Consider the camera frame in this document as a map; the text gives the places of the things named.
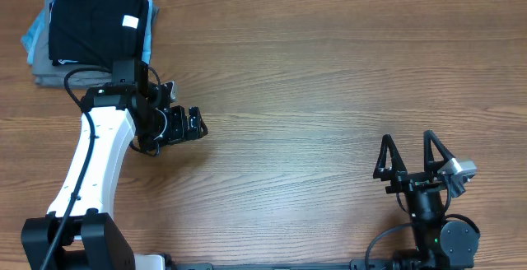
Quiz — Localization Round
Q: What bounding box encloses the grey folded t-shirt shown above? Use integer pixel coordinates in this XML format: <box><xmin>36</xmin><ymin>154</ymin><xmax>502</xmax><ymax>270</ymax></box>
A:
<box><xmin>30</xmin><ymin>0</ymin><xmax>160</xmax><ymax>87</ymax></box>

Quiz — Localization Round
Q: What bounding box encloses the blue folded shirt under stack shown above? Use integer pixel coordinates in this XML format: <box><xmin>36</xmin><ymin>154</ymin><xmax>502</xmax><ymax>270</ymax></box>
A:
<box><xmin>21</xmin><ymin>9</ymin><xmax>50</xmax><ymax>65</ymax></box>

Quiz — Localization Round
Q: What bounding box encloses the black t-shirt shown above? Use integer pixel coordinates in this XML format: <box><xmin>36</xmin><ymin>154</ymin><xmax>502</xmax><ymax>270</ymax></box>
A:
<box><xmin>47</xmin><ymin>0</ymin><xmax>150</xmax><ymax>68</ymax></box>

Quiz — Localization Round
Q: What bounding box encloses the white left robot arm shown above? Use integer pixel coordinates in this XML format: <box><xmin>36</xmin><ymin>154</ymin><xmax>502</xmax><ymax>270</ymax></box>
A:
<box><xmin>21</xmin><ymin>58</ymin><xmax>208</xmax><ymax>270</ymax></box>

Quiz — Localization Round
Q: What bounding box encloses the light blue folded t-shirt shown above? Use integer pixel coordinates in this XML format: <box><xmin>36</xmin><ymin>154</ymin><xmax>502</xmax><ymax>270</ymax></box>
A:
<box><xmin>48</xmin><ymin>0</ymin><xmax>154</xmax><ymax>67</ymax></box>

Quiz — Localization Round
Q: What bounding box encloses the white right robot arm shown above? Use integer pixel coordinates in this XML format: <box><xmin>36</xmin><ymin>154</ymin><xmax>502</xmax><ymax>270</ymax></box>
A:
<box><xmin>364</xmin><ymin>130</ymin><xmax>481</xmax><ymax>270</ymax></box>

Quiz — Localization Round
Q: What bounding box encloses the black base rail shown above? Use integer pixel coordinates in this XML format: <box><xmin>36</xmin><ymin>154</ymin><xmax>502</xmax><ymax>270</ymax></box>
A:
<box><xmin>167</xmin><ymin>259</ymin><xmax>400</xmax><ymax>270</ymax></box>

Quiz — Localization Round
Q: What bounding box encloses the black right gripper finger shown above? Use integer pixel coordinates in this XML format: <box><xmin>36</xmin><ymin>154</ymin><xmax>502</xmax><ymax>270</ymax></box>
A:
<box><xmin>373</xmin><ymin>134</ymin><xmax>408</xmax><ymax>179</ymax></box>
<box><xmin>422</xmin><ymin>129</ymin><xmax>456</xmax><ymax>174</ymax></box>

